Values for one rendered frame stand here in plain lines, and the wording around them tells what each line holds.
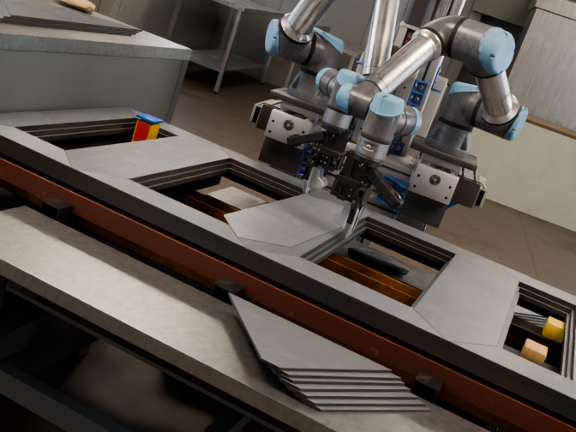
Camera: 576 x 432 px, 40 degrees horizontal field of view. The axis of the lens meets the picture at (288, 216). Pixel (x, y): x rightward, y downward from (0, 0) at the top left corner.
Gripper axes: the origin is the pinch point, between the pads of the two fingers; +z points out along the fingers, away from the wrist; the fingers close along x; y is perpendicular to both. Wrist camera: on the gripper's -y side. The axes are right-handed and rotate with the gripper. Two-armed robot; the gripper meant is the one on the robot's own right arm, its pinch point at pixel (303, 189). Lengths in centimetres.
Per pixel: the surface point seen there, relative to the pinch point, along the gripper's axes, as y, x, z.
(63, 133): -58, -33, 4
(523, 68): -11, 709, -45
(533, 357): 72, -33, 6
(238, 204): -24.7, 20.2, 18.3
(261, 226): 6.1, -45.0, 0.6
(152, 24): -394, 579, 43
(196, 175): -24.5, -18.8, 3.5
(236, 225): 3, -52, 1
